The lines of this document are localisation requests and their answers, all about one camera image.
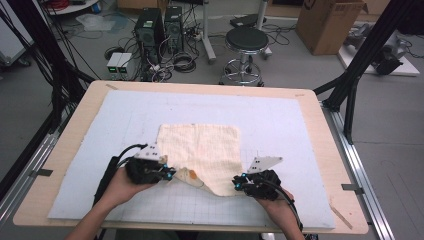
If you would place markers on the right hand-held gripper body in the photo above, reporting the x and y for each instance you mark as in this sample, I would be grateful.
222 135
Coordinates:
263 185

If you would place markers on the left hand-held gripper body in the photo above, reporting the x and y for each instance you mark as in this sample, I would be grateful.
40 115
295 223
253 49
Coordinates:
145 168

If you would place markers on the cream printed cloth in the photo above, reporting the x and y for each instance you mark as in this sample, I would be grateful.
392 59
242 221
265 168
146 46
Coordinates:
203 150

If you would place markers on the person's right hand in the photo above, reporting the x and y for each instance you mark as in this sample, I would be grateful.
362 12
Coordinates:
278 206

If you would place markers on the person's left hand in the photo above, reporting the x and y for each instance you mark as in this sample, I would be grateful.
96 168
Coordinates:
121 191

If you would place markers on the white foam mat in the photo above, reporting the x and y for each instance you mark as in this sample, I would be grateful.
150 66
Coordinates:
186 106

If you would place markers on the thin wooden strip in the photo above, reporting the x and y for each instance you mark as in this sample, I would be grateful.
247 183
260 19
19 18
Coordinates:
340 215

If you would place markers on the grey bench power supply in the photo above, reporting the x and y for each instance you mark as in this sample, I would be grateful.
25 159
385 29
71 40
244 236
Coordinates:
113 65
125 66

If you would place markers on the white stand leg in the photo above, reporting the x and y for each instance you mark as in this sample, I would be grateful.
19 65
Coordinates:
262 13
207 36

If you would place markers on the black round stool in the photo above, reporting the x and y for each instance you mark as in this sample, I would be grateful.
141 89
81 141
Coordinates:
246 39

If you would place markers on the wide black computer tower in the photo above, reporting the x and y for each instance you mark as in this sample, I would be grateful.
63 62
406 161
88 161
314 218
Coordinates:
148 30

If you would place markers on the narrow black computer tower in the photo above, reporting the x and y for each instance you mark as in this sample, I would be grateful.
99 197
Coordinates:
173 28

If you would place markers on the clear plastic bag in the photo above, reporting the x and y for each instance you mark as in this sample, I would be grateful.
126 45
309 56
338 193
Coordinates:
95 22

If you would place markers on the flat black device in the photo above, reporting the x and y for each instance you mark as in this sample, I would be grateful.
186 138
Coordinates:
246 20

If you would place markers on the brown cardboard box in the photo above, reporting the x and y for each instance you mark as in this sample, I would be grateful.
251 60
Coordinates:
328 26

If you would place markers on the white round table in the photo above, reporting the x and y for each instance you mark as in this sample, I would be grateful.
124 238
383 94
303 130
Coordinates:
75 7

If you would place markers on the grey and black machine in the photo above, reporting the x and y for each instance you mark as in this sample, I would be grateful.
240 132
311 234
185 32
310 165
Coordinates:
388 56

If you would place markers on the white board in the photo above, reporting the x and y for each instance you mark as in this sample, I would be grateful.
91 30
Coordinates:
408 68

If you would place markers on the grey panel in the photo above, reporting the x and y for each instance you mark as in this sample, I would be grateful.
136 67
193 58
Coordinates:
11 36

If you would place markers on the grey metal bracket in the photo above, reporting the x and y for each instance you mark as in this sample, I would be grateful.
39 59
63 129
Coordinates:
41 172
352 188

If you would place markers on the aluminium rail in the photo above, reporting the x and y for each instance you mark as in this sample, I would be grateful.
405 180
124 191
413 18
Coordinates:
26 173
360 173

